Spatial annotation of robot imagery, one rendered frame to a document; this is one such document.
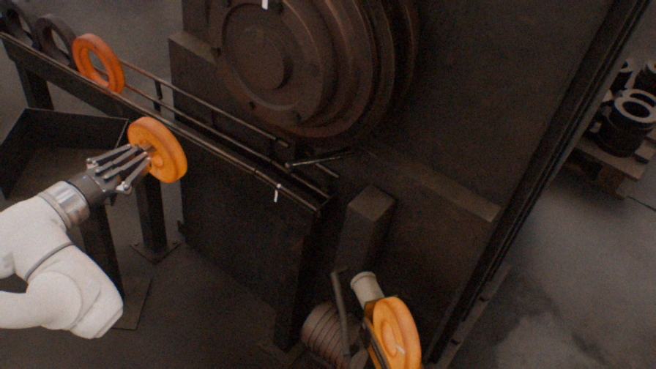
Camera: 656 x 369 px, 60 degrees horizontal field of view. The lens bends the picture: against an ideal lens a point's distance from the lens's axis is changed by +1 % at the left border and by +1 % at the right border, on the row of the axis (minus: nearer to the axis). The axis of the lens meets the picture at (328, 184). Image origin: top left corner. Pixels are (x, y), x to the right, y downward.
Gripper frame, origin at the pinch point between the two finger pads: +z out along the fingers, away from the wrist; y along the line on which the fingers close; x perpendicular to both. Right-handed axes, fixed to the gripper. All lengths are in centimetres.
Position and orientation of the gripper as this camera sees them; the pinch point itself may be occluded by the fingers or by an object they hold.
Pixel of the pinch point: (155, 145)
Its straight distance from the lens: 131.1
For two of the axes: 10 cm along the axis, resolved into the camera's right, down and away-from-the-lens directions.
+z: 5.9, -5.5, 5.9
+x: 0.9, -6.8, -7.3
